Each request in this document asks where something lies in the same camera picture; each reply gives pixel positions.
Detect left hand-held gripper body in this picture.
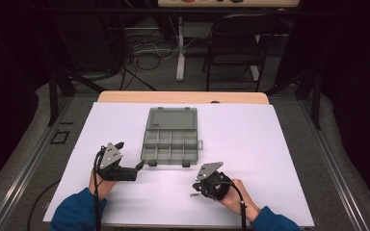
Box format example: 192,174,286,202
94,141,139,183

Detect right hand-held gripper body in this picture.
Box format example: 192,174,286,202
195,161,236,202

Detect grey transparent compartment box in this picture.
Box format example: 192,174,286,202
140,107,204,168

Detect person's right hand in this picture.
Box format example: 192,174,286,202
219,178,261,223

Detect person's left hand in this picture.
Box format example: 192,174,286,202
88,168,119,201

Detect black metal stand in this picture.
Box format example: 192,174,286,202
264,65,323,131
45,62,108,128

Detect white desk leg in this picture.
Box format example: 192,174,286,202
174,15,188,83

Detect short white desk foot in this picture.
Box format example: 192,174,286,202
250,64,261,82

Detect black folding chair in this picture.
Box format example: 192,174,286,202
201,13,281,93

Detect background desk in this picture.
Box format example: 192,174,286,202
157,0,301,9

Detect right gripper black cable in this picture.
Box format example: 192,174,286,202
217,180,249,231

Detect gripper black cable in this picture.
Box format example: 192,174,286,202
91,144,107,231
217,180,249,231

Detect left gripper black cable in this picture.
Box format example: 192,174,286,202
91,144,107,231

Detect black floor cable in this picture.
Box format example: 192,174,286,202
26,179,63,231

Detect aluminium floor rail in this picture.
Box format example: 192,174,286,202
0,95,75,231
298,95,370,231

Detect bundle of floor cables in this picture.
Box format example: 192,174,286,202
120,27,181,72

